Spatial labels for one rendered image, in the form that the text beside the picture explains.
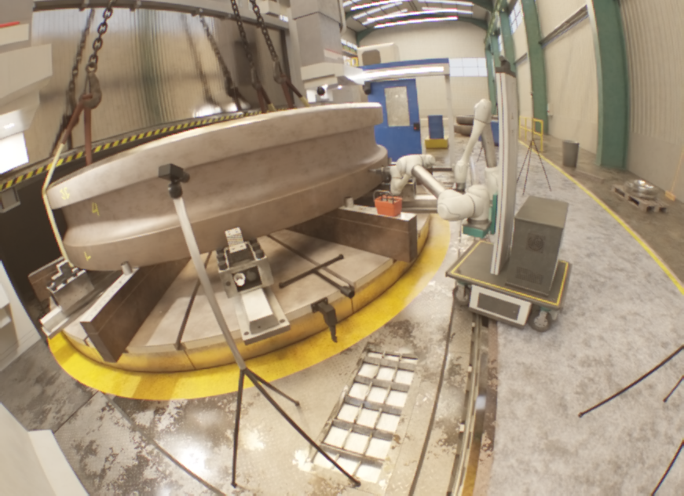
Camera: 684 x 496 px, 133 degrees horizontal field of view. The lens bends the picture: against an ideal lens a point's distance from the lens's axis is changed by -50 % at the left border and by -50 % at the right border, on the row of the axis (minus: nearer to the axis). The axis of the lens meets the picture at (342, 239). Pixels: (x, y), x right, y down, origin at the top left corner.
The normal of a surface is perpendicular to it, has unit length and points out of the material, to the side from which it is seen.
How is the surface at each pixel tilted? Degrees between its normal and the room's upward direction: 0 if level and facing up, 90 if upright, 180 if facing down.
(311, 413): 0
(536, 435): 0
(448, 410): 0
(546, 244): 90
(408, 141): 90
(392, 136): 90
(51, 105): 90
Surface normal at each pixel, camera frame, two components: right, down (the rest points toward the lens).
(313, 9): -0.38, 0.43
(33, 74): 0.92, 0.06
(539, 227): -0.70, 0.37
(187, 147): 0.35, 0.35
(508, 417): -0.12, -0.90
